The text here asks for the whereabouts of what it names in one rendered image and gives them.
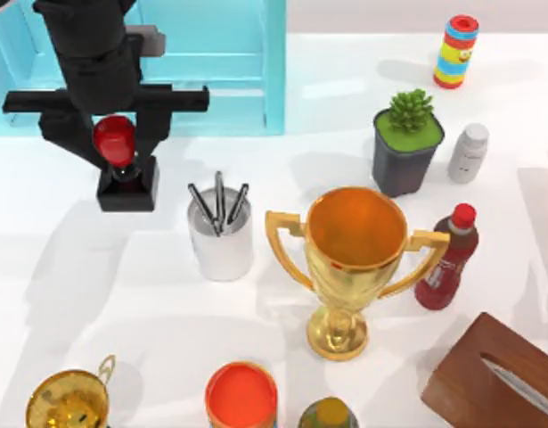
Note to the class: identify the white tissue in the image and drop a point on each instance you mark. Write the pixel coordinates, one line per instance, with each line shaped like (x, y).
(518, 383)

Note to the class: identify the red bottle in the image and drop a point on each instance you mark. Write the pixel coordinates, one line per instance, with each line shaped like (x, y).
(445, 267)

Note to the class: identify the stack of coloured rings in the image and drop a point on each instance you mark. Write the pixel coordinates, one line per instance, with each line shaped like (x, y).
(455, 51)

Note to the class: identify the black pen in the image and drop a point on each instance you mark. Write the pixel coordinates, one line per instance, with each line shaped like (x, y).
(204, 209)
(238, 203)
(220, 200)

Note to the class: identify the large gold trophy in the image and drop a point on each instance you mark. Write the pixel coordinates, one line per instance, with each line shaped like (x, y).
(354, 249)

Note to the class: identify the small gold trophy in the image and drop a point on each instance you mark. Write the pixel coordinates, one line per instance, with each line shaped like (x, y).
(66, 401)

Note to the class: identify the grey pot with green plant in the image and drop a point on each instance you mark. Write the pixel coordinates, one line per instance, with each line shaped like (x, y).
(405, 151)

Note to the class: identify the red trophy with black base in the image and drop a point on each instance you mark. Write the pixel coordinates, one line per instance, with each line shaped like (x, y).
(115, 138)

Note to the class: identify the white bottle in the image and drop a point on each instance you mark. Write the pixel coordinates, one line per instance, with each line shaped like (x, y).
(467, 156)

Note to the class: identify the light blue rack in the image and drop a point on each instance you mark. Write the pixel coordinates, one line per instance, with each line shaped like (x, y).
(220, 53)

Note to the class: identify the orange can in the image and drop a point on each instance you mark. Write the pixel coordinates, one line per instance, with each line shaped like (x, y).
(241, 397)

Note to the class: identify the brown wooden tissue box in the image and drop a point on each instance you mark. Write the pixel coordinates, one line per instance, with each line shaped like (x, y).
(465, 379)

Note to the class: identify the white pen holder cup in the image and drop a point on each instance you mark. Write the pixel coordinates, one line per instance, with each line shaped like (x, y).
(222, 254)

